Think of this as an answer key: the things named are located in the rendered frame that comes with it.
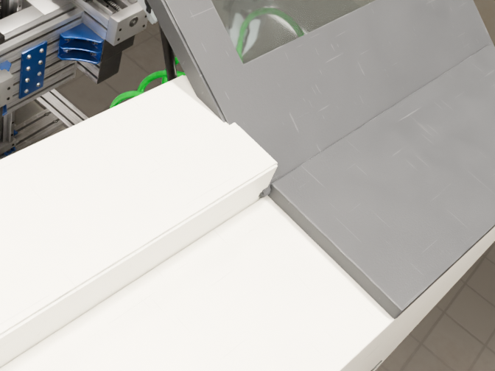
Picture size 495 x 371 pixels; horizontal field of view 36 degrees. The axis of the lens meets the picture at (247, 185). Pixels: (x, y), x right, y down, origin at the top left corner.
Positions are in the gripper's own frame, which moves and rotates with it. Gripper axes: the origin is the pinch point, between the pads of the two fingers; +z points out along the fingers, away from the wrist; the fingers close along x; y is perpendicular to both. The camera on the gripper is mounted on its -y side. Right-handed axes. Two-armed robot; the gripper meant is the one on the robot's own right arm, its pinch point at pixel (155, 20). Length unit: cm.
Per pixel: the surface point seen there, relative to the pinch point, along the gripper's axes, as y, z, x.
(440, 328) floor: -94, 122, -98
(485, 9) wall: 0, 87, -243
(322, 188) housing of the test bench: -67, -28, 28
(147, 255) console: -61, -30, 61
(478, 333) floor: -105, 122, -109
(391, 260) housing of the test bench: -82, -28, 29
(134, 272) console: -61, -28, 62
